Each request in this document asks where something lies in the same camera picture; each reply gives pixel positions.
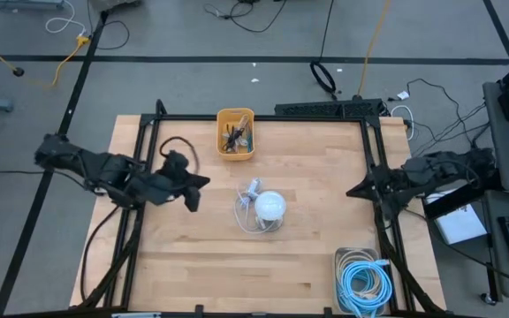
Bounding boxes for black perforated bar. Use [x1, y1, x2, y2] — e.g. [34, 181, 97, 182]
[274, 98, 385, 119]

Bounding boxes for orange-yellow floor cable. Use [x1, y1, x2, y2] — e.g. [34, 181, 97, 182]
[357, 0, 392, 99]

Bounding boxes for grey plastic bin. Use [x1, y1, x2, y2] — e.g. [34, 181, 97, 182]
[332, 246, 392, 317]

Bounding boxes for white floor cable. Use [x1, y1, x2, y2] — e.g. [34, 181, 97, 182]
[44, 0, 87, 37]

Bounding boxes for black coiled floor cable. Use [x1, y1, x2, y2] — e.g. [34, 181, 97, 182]
[308, 0, 339, 101]

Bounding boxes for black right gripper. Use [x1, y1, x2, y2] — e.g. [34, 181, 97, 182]
[346, 168, 411, 204]

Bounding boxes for grey equipment base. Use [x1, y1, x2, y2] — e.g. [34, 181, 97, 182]
[0, 0, 66, 11]

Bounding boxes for large light blue ethernet cable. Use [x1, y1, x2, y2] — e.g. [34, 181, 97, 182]
[336, 258, 395, 318]

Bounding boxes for yellow plastic bin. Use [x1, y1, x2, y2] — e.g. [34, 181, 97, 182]
[216, 107, 256, 162]

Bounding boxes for white looped cable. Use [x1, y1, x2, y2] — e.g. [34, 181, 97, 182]
[390, 104, 415, 142]

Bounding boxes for thin black desk cables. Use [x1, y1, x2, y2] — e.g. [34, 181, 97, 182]
[406, 78, 490, 161]

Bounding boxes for white charger with cable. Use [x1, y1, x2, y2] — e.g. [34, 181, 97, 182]
[232, 177, 285, 235]

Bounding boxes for white globe lamp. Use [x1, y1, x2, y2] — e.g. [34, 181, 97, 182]
[254, 190, 288, 222]

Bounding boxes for black aluminium table frame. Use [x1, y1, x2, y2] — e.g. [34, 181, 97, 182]
[77, 98, 449, 318]

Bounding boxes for white flat box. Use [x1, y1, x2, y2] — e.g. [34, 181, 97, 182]
[423, 188, 488, 246]

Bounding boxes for black floor cable tangle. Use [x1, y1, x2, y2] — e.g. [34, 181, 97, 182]
[202, 0, 289, 34]

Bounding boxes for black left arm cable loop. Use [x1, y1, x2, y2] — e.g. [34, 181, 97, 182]
[158, 135, 201, 177]

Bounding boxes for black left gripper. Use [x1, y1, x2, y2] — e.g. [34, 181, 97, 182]
[146, 172, 212, 206]

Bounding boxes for yellow cable with plug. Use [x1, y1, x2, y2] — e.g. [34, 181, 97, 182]
[50, 34, 92, 87]

